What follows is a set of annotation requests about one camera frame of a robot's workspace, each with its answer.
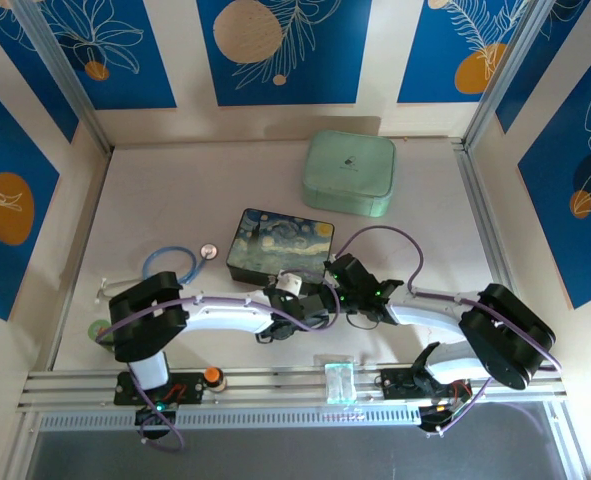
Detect blue floral wall poster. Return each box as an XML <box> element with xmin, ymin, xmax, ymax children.
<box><xmin>0</xmin><ymin>7</ymin><xmax>80</xmax><ymax>145</ymax></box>
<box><xmin>39</xmin><ymin>0</ymin><xmax>177</xmax><ymax>111</ymax></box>
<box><xmin>196</xmin><ymin>0</ymin><xmax>374</xmax><ymax>107</ymax></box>
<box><xmin>397</xmin><ymin>0</ymin><xmax>546</xmax><ymax>105</ymax></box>
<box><xmin>517</xmin><ymin>47</ymin><xmax>591</xmax><ymax>311</ymax></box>
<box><xmin>0</xmin><ymin>72</ymin><xmax>61</xmax><ymax>322</ymax></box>
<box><xmin>496</xmin><ymin>0</ymin><xmax>591</xmax><ymax>135</ymax></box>

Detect green round container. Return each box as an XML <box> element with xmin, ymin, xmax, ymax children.
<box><xmin>87</xmin><ymin>320</ymin><xmax>114</xmax><ymax>342</ymax></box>

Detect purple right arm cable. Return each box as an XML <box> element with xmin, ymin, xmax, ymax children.
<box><xmin>337</xmin><ymin>225</ymin><xmax>562</xmax><ymax>437</ymax></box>

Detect blue tube stethoscope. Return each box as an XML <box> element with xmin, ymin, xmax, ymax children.
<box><xmin>94</xmin><ymin>243</ymin><xmax>220</xmax><ymax>304</ymax></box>

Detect mint green square case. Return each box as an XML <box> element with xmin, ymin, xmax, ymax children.
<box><xmin>300</xmin><ymin>129</ymin><xmax>397</xmax><ymax>219</ymax></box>

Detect clear plastic bag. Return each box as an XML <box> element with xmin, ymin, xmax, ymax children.
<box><xmin>314</xmin><ymin>353</ymin><xmax>359</xmax><ymax>404</ymax></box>

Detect aluminium frame post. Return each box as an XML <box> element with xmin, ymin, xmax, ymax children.
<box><xmin>13</xmin><ymin>0</ymin><xmax>115</xmax><ymax>154</ymax></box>
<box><xmin>462</xmin><ymin>0</ymin><xmax>559</xmax><ymax>151</ymax></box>

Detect orange knob on rail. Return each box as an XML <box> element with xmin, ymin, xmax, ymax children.
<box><xmin>202</xmin><ymin>367</ymin><xmax>228</xmax><ymax>394</ymax></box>

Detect aluminium side rail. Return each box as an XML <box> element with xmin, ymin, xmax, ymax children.
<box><xmin>452</xmin><ymin>141</ymin><xmax>539</xmax><ymax>361</ymax></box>

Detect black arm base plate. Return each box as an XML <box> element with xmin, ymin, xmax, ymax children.
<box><xmin>380</xmin><ymin>367</ymin><xmax>472</xmax><ymax>401</ymax></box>
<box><xmin>113</xmin><ymin>370</ymin><xmax>206</xmax><ymax>407</ymax></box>

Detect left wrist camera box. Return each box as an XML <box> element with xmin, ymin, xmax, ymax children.
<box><xmin>273</xmin><ymin>269</ymin><xmax>305</xmax><ymax>297</ymax></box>

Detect grey slotted cable duct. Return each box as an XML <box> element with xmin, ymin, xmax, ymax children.
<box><xmin>38</xmin><ymin>405</ymin><xmax>422</xmax><ymax>432</ymax></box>

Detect black controller board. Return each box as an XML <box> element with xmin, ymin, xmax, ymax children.
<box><xmin>134</xmin><ymin>404</ymin><xmax>177</xmax><ymax>429</ymax></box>
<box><xmin>418</xmin><ymin>403</ymin><xmax>457</xmax><ymax>434</ymax></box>

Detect starry night painted tin box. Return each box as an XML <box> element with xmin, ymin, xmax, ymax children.
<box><xmin>224</xmin><ymin>208</ymin><xmax>337</xmax><ymax>287</ymax></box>

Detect aluminium frame rail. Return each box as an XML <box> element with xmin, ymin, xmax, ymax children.
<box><xmin>17</xmin><ymin>367</ymin><xmax>569</xmax><ymax>412</ymax></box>

